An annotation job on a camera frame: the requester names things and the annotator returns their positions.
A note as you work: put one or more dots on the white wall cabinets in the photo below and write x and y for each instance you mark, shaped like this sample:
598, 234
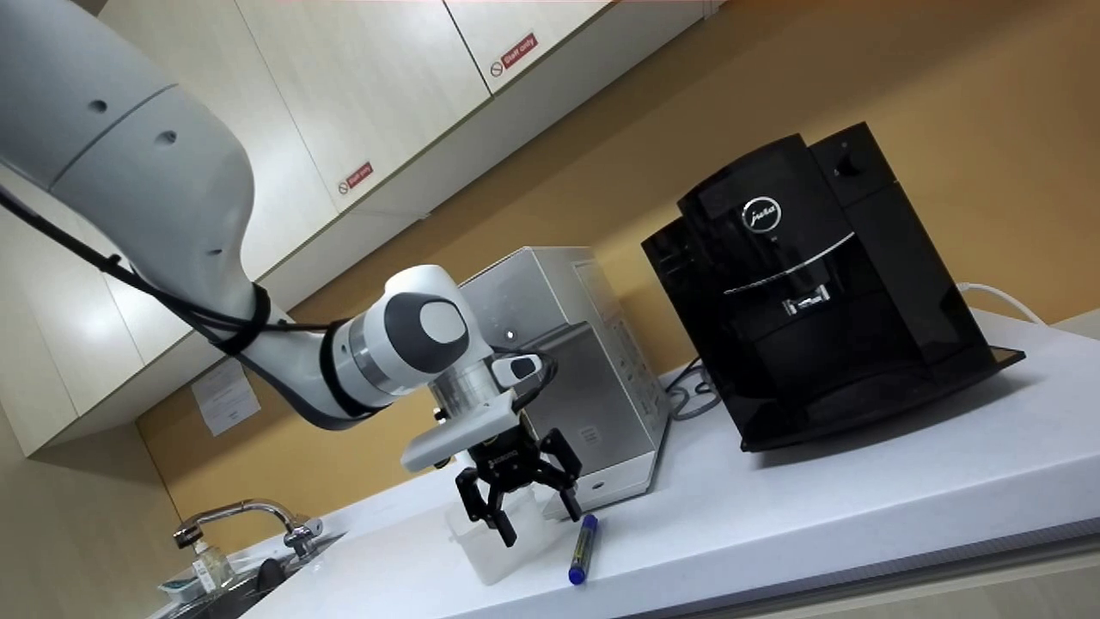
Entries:
359, 118

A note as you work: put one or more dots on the paper note on wall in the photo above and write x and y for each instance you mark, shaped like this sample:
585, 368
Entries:
225, 395

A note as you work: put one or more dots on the silver milk cooler box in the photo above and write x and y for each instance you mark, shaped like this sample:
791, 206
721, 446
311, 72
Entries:
602, 394

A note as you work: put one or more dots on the chrome sink faucet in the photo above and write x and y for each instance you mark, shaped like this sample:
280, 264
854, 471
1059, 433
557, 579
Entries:
293, 530

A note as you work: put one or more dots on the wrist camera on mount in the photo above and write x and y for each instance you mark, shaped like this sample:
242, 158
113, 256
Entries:
516, 368

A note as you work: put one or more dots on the clear plastic container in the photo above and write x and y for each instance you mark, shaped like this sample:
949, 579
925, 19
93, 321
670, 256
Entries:
533, 518

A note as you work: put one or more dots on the blue black marker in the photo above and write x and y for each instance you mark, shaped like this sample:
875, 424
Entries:
584, 551

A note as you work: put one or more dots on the black coffee machine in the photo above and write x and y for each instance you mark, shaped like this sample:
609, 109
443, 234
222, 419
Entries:
813, 293

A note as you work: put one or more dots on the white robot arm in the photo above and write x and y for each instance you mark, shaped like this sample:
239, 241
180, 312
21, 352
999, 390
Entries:
92, 120

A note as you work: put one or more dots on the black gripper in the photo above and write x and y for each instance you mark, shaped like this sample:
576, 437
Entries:
516, 460

